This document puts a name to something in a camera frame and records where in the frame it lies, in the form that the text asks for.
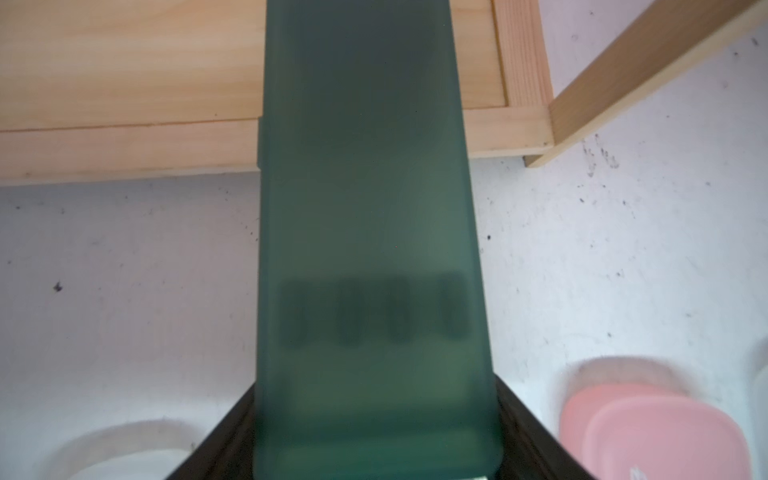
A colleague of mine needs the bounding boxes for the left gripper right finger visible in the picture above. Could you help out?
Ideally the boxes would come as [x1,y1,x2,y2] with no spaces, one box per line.
[493,376,594,480]

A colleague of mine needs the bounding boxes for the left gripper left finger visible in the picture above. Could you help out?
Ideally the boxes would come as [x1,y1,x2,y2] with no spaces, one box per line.
[167,385,255,480]

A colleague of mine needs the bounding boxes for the pink pencil case bottom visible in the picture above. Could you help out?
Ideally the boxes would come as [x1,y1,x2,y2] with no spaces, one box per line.
[559,383,753,479]

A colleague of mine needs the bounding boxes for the clear pencil case bottom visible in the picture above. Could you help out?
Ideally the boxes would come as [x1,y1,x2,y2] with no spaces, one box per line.
[70,449,189,480]

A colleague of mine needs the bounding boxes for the dark green pencil case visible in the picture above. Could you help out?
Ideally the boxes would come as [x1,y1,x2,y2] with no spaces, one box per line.
[253,1,503,479]

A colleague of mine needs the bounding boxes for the wooden two-tier shelf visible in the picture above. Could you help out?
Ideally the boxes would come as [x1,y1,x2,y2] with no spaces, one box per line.
[1,1,767,186]

